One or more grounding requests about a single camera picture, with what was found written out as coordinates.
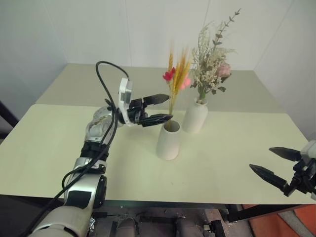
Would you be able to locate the dark rounded cylinder shape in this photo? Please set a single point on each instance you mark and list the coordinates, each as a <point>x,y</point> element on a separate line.
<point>127,228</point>

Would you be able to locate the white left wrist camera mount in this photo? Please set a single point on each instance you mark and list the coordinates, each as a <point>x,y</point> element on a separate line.
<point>124,93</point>

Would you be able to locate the wheat and red flower bouquet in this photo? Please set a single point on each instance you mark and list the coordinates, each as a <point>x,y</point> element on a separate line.
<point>178,74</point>

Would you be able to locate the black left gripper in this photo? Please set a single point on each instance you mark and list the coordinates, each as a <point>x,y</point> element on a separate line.
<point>136,111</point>

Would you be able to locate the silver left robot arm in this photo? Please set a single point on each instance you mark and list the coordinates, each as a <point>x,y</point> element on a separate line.
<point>79,195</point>

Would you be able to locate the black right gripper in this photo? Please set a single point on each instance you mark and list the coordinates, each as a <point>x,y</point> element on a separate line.
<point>302,177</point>

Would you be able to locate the white wide-mouth vase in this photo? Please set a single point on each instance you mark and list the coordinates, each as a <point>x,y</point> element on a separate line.
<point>168,143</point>

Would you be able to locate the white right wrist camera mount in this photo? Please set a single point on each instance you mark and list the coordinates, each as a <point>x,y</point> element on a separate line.
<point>309,149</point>

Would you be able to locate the white narrow-neck vase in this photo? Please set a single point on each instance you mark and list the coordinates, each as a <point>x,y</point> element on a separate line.
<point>195,116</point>

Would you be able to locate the dried bouquet with pink rose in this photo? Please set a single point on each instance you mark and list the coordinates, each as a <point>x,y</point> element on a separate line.
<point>207,66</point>

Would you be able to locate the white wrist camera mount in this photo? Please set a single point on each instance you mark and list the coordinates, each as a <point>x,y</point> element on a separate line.
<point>309,149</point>
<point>124,93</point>

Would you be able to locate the black metal table frame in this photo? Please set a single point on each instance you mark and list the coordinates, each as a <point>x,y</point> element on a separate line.
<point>256,212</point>

